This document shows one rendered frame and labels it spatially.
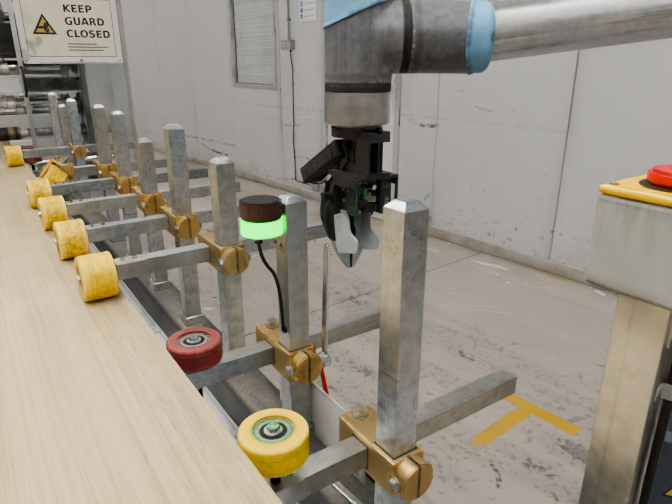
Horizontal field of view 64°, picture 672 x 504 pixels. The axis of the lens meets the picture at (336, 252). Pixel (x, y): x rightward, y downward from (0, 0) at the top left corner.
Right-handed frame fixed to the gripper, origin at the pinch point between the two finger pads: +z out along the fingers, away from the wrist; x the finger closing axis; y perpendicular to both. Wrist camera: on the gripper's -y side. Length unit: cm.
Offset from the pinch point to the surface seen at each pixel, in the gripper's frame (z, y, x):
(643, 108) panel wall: -4, -90, 254
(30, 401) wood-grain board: 11.0, -4.3, -44.5
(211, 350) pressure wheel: 10.8, -3.4, -21.4
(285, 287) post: 3.5, -2.3, -9.6
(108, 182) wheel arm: 6, -106, -12
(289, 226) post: -6.2, -1.5, -9.1
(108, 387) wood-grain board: 11.0, -2.0, -35.9
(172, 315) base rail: 31, -59, -11
